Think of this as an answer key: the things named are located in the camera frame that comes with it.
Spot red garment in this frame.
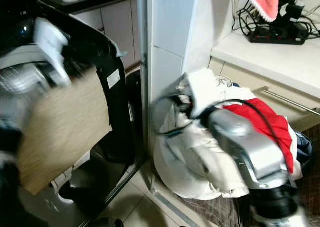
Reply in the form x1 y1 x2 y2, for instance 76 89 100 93
222 98 297 174

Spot white label sticker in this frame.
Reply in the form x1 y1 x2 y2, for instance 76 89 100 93
106 68 122 90

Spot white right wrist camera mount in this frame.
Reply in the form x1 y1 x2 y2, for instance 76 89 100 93
184 68 227 119

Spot tangled black cables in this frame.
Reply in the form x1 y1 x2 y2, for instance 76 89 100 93
232 0 320 41

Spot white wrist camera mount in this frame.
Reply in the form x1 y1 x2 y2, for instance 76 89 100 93
184 68 227 119
33 17 72 86

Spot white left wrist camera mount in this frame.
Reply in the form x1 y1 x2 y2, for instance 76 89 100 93
33 17 72 86

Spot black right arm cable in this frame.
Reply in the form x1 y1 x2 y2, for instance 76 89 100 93
152 93 282 143

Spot brown checked floor mat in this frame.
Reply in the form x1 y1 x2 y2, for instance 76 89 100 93
150 179 261 227

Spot white cabinet with dark counter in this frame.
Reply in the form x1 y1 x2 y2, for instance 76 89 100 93
37 0 144 72

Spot silver bar drawer handle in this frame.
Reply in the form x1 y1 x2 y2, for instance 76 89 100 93
259 85 320 118

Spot black top-loading washing machine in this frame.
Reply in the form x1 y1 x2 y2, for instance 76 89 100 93
0 1 149 227

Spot white garment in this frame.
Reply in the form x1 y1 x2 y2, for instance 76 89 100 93
152 71 305 201

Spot beige towel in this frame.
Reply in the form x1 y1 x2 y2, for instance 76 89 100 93
17 67 114 196

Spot cream cabinet with white counter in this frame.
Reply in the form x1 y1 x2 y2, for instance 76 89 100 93
208 31 320 134

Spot dark blue garment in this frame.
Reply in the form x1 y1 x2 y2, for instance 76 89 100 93
294 129 315 165

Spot black power strip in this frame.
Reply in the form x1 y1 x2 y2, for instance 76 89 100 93
247 27 312 46

